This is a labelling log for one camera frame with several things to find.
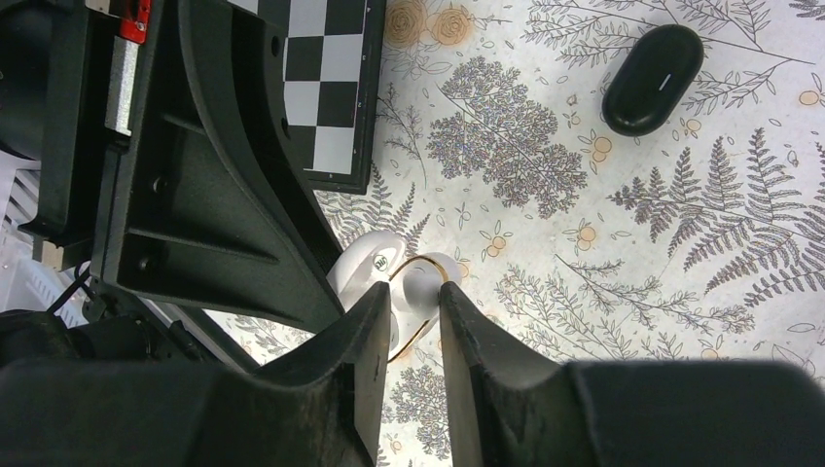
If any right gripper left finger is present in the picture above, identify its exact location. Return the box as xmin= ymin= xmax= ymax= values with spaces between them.
xmin=256 ymin=281 xmax=390 ymax=466

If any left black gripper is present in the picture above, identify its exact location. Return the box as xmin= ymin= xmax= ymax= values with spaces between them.
xmin=1 ymin=1 xmax=343 ymax=333

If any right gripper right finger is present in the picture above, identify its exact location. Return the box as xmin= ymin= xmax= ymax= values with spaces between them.
xmin=439 ymin=282 xmax=581 ymax=466

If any white earbud case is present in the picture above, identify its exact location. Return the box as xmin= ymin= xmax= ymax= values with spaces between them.
xmin=325 ymin=231 xmax=463 ymax=364

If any black earbud charging case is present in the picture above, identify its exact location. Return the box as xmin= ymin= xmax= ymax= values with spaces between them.
xmin=601 ymin=24 xmax=704 ymax=137

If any black white checkerboard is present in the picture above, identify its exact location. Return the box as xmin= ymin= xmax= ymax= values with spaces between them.
xmin=237 ymin=0 xmax=387 ymax=195

